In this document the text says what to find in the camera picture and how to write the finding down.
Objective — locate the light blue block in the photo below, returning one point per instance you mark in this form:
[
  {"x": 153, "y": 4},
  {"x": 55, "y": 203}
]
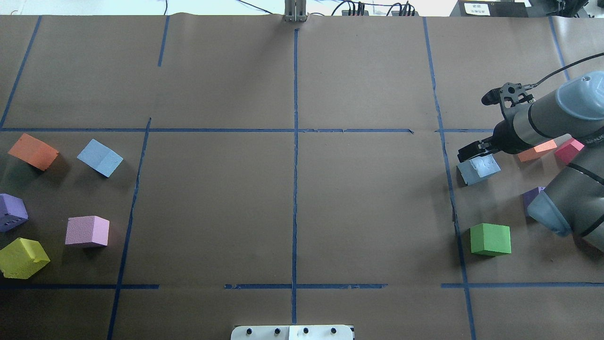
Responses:
[
  {"x": 99, "y": 157},
  {"x": 478, "y": 169}
]

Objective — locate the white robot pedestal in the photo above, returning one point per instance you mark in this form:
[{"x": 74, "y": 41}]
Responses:
[{"x": 293, "y": 332}]

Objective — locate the black power box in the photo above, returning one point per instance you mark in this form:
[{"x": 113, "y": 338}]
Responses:
[{"x": 489, "y": 8}]

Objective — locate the orange foam block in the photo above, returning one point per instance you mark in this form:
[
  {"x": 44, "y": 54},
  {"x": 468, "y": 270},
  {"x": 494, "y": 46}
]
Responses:
[
  {"x": 537, "y": 151},
  {"x": 34, "y": 152}
]

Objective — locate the orange foam block right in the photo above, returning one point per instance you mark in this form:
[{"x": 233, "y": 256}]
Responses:
[{"x": 537, "y": 151}]

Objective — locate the orange foam block left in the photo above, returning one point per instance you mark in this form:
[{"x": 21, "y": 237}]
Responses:
[{"x": 34, "y": 152}]

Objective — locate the aluminium frame post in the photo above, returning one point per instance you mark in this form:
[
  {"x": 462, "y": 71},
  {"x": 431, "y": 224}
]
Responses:
[{"x": 295, "y": 11}]

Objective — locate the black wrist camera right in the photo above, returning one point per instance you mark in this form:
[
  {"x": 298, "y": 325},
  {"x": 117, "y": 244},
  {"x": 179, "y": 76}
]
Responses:
[{"x": 511, "y": 97}]

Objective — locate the purple foam block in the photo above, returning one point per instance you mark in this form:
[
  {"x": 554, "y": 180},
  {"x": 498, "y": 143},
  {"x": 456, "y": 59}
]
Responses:
[
  {"x": 12, "y": 212},
  {"x": 528, "y": 197}
]

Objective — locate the purple foam block right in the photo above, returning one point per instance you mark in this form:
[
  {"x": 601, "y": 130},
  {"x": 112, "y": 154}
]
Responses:
[{"x": 528, "y": 197}]

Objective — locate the yellow foam block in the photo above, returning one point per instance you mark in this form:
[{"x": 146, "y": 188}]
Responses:
[{"x": 22, "y": 258}]

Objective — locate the purple foam block left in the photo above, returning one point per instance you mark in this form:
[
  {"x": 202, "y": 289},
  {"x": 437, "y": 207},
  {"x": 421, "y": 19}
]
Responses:
[{"x": 12, "y": 212}]

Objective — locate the pink red foam block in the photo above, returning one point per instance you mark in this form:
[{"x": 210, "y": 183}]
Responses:
[{"x": 568, "y": 150}]

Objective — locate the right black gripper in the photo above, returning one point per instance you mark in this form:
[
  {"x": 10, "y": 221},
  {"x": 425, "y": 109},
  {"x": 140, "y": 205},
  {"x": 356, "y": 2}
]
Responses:
[{"x": 504, "y": 137}]

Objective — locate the green foam block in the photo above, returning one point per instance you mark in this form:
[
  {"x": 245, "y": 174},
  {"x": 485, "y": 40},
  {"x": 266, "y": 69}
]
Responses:
[{"x": 490, "y": 239}]

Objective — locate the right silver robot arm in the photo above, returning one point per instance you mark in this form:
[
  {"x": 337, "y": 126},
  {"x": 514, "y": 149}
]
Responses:
[{"x": 573, "y": 202}]

